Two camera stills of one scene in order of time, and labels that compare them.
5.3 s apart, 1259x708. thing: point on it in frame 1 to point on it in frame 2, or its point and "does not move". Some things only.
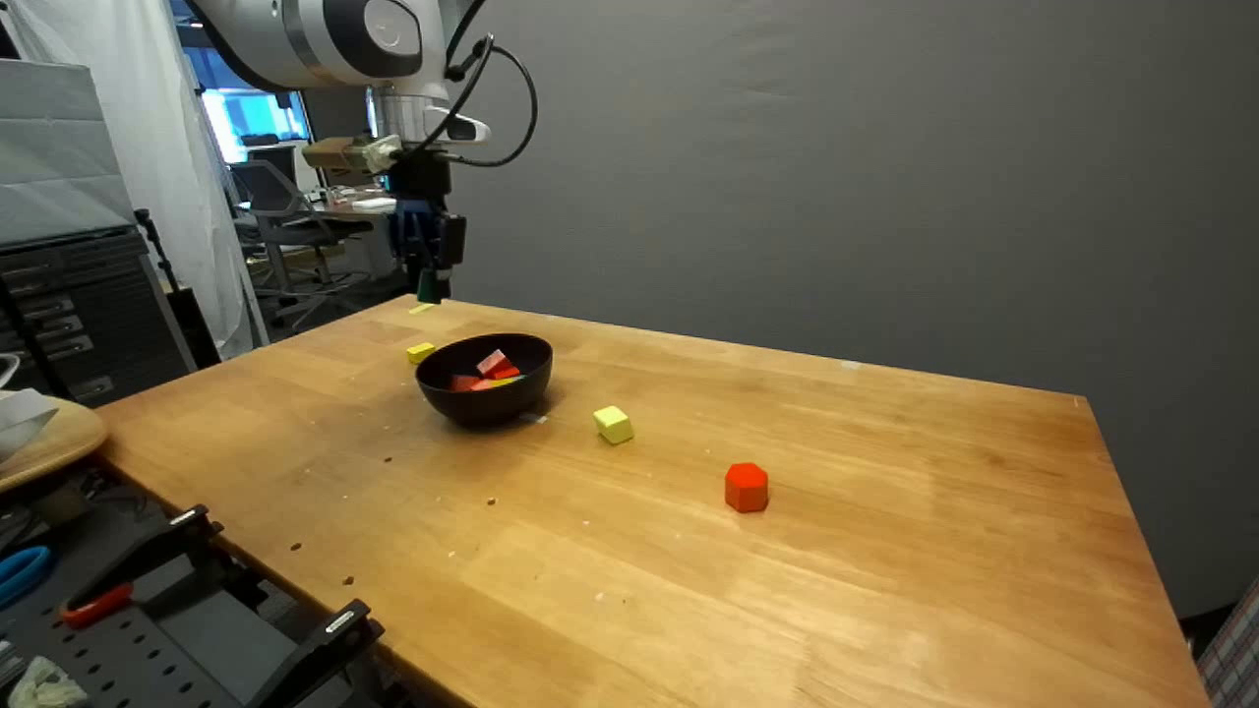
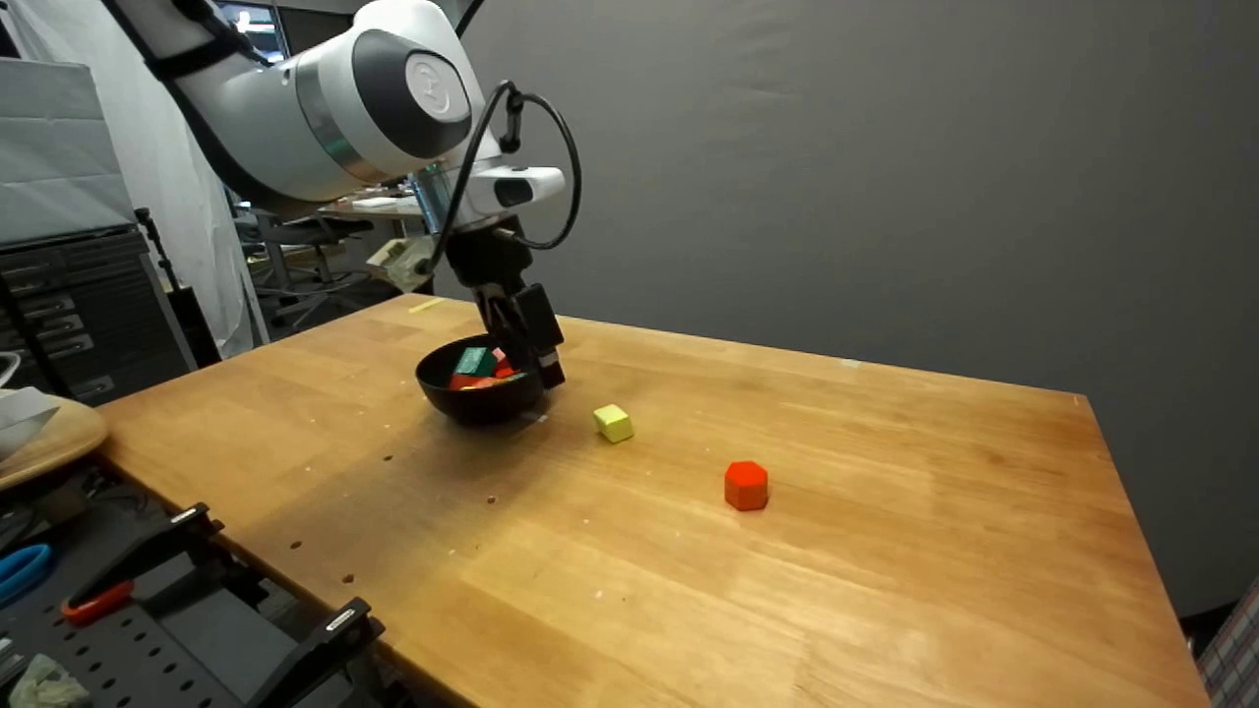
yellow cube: x=612 y=421 does not move
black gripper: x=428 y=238 to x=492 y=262
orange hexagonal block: x=745 y=485 does not move
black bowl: x=484 y=408 does not move
